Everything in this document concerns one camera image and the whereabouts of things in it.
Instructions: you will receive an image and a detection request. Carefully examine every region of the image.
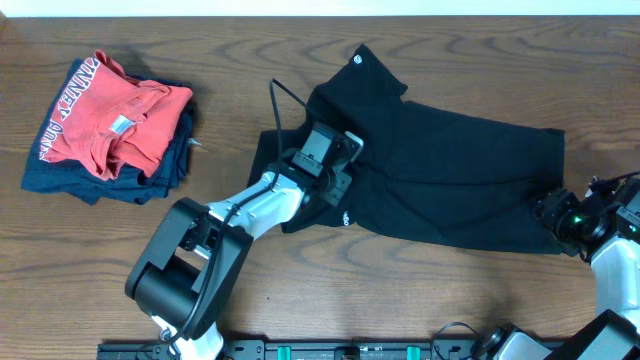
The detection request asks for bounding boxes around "black t-shirt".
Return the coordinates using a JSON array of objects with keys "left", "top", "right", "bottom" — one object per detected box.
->
[{"left": 250, "top": 46, "right": 565, "bottom": 254}]

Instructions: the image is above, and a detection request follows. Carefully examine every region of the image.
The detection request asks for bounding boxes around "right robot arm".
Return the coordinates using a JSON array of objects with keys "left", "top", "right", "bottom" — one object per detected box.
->
[{"left": 480, "top": 172, "right": 639, "bottom": 360}]

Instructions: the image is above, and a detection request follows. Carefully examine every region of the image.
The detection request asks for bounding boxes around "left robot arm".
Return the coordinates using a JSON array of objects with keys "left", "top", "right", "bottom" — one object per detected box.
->
[{"left": 116, "top": 124, "right": 364, "bottom": 359}]

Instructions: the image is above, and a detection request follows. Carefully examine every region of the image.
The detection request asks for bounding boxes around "navy folded t-shirt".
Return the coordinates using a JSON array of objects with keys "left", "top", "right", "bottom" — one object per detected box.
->
[{"left": 21, "top": 59, "right": 195, "bottom": 205}]

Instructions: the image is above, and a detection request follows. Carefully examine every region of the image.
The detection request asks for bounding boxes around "red folded t-shirt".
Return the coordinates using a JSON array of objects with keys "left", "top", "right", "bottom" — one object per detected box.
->
[{"left": 38, "top": 50, "right": 193, "bottom": 181}]

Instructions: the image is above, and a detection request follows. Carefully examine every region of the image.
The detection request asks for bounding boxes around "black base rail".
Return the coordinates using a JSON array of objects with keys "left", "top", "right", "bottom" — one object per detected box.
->
[{"left": 97, "top": 322, "right": 566, "bottom": 360}]

